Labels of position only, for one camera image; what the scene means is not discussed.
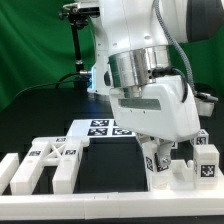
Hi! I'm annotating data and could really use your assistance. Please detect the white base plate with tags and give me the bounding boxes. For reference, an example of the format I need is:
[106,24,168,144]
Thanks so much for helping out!
[67,119,135,138]

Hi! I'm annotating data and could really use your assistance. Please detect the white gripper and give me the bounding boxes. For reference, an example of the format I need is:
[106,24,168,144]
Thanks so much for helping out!
[108,81,216,168]

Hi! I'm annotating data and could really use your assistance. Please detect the white chair back frame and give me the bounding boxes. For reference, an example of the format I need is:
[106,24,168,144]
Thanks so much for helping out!
[10,136,90,195]

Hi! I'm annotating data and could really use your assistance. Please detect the green backdrop curtain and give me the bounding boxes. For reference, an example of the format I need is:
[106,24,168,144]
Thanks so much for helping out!
[0,0,224,111]

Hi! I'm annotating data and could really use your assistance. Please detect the camera on stand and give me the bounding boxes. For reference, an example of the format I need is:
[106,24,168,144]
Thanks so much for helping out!
[63,0,99,13]

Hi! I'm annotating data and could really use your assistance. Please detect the white chair seat part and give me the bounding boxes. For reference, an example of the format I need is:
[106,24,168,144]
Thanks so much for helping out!
[161,160,224,191]

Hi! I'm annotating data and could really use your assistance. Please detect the white tagged cube right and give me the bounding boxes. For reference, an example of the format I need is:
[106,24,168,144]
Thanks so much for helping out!
[190,129,209,145]

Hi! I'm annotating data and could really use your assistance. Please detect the black camera stand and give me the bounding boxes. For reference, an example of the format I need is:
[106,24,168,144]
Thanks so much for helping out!
[59,8,87,91]

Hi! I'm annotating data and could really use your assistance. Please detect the white U-shaped obstacle fence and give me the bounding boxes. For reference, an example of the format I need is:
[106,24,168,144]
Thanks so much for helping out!
[0,153,224,220]

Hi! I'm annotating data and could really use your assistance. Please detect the black cables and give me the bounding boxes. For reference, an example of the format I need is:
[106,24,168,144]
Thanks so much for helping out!
[13,73,88,99]

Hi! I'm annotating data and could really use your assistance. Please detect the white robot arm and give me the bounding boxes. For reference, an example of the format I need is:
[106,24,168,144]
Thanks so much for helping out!
[93,0,224,167]

